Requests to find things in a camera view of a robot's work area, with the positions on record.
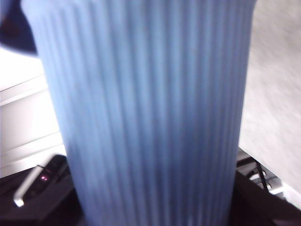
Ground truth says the blue ribbed cup front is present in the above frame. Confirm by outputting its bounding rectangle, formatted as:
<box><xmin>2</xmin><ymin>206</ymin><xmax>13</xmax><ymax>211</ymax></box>
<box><xmin>23</xmin><ymin>0</ymin><xmax>256</xmax><ymax>226</ymax></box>

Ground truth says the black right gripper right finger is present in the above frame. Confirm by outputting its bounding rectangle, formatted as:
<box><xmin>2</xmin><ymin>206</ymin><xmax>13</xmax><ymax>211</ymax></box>
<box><xmin>230</xmin><ymin>170</ymin><xmax>301</xmax><ymax>226</ymax></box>

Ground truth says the black cable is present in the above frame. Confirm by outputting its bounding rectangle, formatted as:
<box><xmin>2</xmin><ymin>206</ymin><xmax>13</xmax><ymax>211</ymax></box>
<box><xmin>237</xmin><ymin>157</ymin><xmax>272</xmax><ymax>191</ymax></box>

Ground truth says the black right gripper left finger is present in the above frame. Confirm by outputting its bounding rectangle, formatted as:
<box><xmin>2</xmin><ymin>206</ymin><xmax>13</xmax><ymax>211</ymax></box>
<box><xmin>0</xmin><ymin>167</ymin><xmax>86</xmax><ymax>226</ymax></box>

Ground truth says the black device with red light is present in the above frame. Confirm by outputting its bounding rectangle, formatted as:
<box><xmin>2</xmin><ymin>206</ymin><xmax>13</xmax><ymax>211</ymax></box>
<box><xmin>14</xmin><ymin>154</ymin><xmax>71</xmax><ymax>207</ymax></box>

